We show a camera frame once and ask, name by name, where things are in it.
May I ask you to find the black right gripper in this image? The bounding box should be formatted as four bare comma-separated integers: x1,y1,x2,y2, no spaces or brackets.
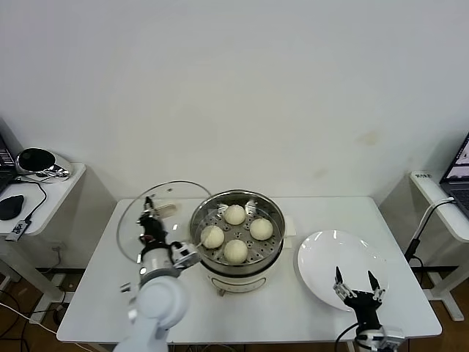
332,266,387,329

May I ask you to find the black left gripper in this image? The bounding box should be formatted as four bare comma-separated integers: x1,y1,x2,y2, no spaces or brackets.
137,196,168,248

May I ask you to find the round glass pot lid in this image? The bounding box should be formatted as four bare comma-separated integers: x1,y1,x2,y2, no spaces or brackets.
117,179,213,263

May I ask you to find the white steamed baozi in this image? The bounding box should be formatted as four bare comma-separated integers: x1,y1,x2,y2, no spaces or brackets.
223,239,248,264
224,204,245,225
200,224,225,249
249,217,274,240

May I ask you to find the stainless steel steamer pot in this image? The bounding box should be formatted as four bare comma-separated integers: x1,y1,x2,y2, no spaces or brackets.
181,189,296,274

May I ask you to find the large white plate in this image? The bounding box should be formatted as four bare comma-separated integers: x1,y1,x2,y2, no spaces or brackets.
297,230,389,313

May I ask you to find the white side table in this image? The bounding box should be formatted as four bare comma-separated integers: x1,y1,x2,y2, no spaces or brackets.
379,170,469,323
0,162,118,312

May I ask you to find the cream electric cooker base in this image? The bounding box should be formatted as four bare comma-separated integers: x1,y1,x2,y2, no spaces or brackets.
193,245,284,297

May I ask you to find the shiny chrome domed device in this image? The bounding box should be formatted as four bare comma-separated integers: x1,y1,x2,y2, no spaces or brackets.
16,147,73,180

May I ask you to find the grey USB adapter stick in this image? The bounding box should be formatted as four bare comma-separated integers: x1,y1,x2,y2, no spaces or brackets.
4,218,31,242

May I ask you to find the black computer mouse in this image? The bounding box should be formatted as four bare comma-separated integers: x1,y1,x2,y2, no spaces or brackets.
0,195,25,221

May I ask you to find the open laptop with pink screen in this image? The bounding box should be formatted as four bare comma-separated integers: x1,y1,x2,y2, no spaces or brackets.
0,116,18,195
439,131,469,216

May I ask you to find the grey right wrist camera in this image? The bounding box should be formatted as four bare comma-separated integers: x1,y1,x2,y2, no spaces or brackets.
379,325,406,349

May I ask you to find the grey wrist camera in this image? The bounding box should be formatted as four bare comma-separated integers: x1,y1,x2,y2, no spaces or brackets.
169,241,202,269
379,325,406,349

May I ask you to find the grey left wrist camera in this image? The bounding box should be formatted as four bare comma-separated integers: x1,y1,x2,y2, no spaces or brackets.
169,241,202,269

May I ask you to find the black inline cable adapter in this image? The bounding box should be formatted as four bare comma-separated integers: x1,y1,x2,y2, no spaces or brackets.
405,238,422,260

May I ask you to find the white charging cable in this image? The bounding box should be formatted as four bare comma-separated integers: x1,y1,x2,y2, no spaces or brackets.
413,197,456,243

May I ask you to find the black charging cable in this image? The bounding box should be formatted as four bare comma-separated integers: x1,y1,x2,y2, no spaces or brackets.
416,199,456,243

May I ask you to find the thin black desk cable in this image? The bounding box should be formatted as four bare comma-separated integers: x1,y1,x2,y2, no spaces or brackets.
12,175,48,223

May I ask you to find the white floor cable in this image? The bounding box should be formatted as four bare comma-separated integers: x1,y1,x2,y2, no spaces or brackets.
0,301,59,334

